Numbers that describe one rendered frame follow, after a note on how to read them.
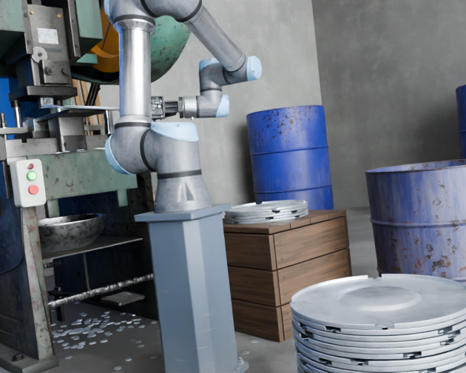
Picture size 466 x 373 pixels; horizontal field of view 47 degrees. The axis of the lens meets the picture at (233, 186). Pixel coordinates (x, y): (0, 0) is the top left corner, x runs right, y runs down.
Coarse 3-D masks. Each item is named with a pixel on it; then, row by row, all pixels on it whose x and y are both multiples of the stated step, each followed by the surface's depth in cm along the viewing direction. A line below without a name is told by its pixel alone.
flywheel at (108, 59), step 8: (104, 16) 226; (104, 24) 227; (104, 32) 228; (112, 32) 223; (112, 40) 224; (96, 48) 231; (104, 48) 229; (112, 48) 225; (104, 56) 225; (112, 56) 222; (96, 64) 229; (104, 64) 224; (112, 64) 220; (104, 72) 225; (112, 72) 220
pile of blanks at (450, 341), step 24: (312, 336) 80; (336, 336) 76; (360, 336) 74; (384, 336) 73; (408, 336) 72; (432, 336) 73; (456, 336) 74; (312, 360) 82; (336, 360) 76; (360, 360) 76; (384, 360) 75; (408, 360) 73; (432, 360) 73; (456, 360) 76
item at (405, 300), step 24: (312, 288) 98; (336, 288) 96; (360, 288) 95; (384, 288) 91; (408, 288) 91; (432, 288) 90; (456, 288) 88; (312, 312) 83; (336, 312) 82; (360, 312) 81; (384, 312) 80; (408, 312) 78; (432, 312) 77; (456, 312) 74
